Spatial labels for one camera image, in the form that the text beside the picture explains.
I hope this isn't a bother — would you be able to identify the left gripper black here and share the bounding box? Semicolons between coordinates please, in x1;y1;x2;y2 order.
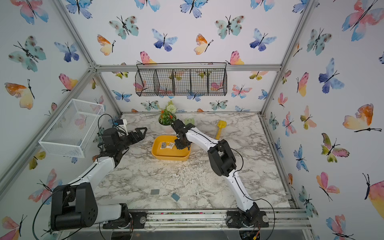
116;127;147;153

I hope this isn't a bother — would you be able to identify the yellow plastic storage box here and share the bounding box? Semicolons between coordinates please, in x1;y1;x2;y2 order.
152;135;191;161

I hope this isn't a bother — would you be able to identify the teal eraser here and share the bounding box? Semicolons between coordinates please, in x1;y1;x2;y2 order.
171;193;180;202

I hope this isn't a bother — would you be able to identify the white label eraser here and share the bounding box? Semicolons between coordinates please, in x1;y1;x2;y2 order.
167;143;175;149

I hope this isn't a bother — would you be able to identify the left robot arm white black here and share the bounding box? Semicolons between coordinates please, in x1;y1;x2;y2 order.
48;128;148;232

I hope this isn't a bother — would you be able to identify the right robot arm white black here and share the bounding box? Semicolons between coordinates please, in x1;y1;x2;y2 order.
171;120;270;229

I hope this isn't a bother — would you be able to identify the green toy rake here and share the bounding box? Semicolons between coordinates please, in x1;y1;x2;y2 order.
184;118;195;125

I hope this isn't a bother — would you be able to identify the potted plant white pot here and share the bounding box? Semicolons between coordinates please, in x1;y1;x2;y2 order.
158;101;178;135

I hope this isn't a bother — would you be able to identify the yellow toy shovel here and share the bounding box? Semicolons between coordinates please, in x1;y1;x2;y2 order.
216;120;227;140

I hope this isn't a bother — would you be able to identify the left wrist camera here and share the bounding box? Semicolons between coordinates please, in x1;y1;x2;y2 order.
114;119;127;128

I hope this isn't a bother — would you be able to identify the black wire wall basket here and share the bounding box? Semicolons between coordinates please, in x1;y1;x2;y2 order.
134;62;228;97

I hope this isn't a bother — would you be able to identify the white mesh wall basket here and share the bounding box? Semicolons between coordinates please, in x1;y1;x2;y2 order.
39;99;105;158

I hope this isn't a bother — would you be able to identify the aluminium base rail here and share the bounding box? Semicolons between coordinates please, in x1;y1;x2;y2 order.
59;209;313;232

